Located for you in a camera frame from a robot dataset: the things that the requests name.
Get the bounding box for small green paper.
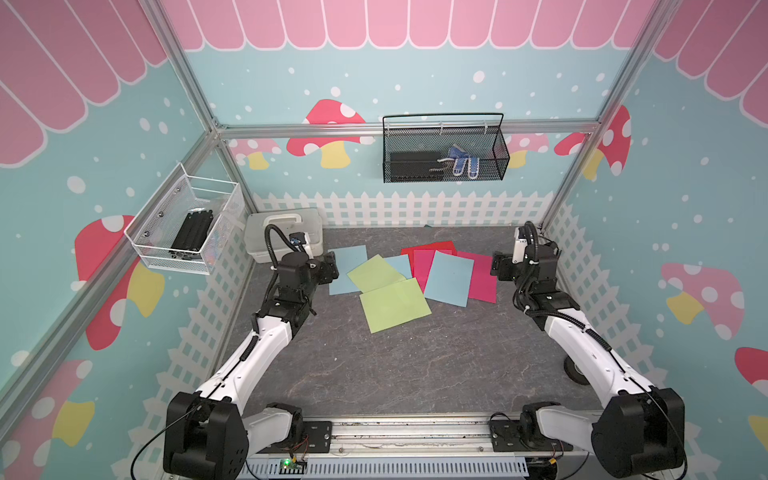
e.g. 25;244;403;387
347;255;407;293

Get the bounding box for large green paper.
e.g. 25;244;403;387
360;278;431;333

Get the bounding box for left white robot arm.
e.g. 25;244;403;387
162;223;339;479

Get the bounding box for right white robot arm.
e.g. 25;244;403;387
490;221;689;479

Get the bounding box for magenta paper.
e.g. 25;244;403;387
412;249;454;292
457;251;497;304

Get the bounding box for far left blue paper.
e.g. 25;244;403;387
329;245;368;295

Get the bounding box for blue paper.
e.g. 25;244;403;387
329;245;368;295
424;252;474;307
384;255;412;280

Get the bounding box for red paper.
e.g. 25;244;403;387
401;241;457;265

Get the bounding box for right blue paper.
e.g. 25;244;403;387
424;252;474;307

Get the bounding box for white plastic storage box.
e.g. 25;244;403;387
243;207;325;265

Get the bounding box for middle blue paper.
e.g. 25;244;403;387
384;255;412;280

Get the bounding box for blue white item in basket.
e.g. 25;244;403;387
436;144;481;180

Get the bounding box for black box in mesh basket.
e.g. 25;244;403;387
384;151;446;183

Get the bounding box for black tape roll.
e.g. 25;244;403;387
563;357;590;386

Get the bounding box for green lit circuit board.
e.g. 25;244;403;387
278;457;308;475

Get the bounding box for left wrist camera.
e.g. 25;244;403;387
289;232;314;259

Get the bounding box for black block in wire basket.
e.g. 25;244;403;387
169;210;214;260

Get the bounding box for white wire wall basket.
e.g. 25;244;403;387
124;164;245;275

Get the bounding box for black mesh wall basket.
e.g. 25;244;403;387
381;112;510;183

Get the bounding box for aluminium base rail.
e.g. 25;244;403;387
161;413;667;480

